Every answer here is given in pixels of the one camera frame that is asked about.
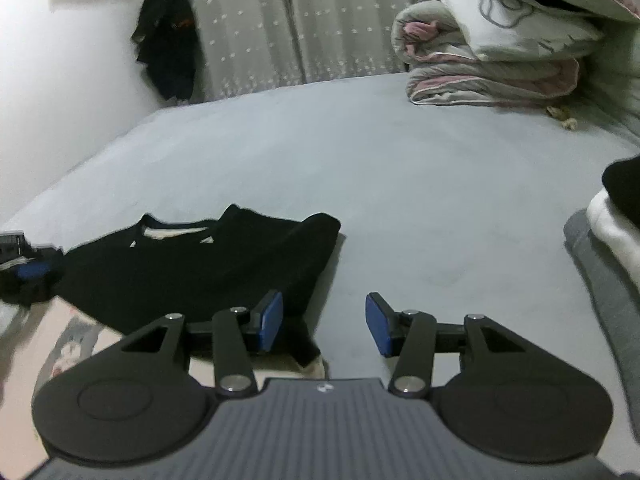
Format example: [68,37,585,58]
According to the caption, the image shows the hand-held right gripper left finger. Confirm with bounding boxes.
[120,289,285,395]

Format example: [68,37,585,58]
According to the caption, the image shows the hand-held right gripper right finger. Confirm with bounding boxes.
[365,292,541,397]

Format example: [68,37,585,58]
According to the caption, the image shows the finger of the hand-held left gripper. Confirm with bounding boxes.
[0,244,66,306]

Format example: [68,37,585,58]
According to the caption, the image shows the cream and black printed sweatshirt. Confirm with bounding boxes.
[30,203,343,386]

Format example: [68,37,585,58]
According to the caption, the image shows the black hanging clothes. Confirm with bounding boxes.
[131,0,201,102]

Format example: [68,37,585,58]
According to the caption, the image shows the grey bed sheet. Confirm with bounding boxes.
[0,72,640,480]

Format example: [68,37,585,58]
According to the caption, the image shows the grey folded garment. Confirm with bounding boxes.
[563,210,640,411]

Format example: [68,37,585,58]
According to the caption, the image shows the white folded garment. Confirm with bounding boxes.
[586,192,640,273]

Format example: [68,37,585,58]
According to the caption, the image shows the pink and grey folded quilt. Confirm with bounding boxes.
[392,0,583,107]

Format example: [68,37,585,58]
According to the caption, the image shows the black folded garment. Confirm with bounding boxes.
[601,152,640,221]

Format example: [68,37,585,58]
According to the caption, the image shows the white flower print pillow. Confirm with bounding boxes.
[402,0,606,63]

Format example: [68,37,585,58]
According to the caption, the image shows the grey quilted blanket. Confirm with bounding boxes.
[575,10,640,141]

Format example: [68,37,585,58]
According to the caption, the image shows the beige knotted cord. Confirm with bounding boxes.
[545,105,578,132]

